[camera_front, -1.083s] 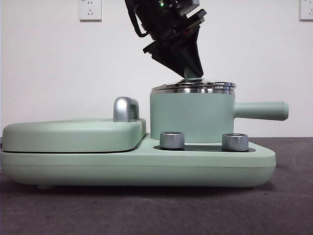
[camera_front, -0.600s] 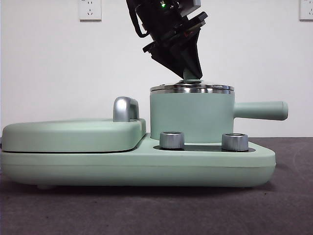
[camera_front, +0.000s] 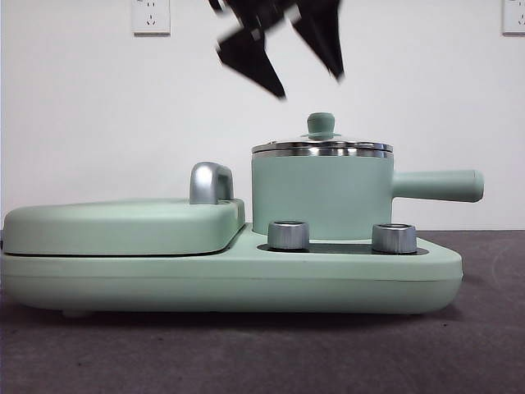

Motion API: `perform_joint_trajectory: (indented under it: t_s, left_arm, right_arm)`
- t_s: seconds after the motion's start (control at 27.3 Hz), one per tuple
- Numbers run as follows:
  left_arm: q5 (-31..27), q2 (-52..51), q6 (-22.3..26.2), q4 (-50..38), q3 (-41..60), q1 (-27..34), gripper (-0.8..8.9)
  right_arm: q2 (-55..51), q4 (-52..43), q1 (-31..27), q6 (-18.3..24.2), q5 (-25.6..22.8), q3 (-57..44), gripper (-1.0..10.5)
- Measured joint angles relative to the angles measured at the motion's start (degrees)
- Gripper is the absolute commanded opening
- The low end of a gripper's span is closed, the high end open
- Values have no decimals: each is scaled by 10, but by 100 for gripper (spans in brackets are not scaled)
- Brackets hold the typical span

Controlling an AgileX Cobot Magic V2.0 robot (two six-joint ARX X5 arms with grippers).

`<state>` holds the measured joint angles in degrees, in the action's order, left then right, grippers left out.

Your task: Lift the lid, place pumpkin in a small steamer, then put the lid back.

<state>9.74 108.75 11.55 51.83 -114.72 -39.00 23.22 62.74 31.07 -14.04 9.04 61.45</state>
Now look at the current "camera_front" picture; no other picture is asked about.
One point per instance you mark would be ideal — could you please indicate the silver control knob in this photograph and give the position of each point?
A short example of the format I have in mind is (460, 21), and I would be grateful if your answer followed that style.
(393, 239)
(287, 236)

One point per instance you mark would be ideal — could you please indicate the mint green griddle cover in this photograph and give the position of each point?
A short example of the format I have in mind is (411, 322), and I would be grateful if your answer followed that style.
(102, 227)

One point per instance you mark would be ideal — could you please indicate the mint green breakfast machine base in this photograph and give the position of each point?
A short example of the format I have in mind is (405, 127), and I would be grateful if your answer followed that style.
(164, 283)

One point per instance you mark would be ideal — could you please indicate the glass lid with green knob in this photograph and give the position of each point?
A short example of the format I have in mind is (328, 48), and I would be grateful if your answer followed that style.
(321, 122)

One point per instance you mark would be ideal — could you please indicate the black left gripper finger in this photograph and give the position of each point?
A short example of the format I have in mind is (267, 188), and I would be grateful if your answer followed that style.
(326, 37)
(252, 57)

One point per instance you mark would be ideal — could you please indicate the white wall socket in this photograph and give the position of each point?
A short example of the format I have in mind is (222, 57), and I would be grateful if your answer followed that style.
(151, 18)
(514, 16)

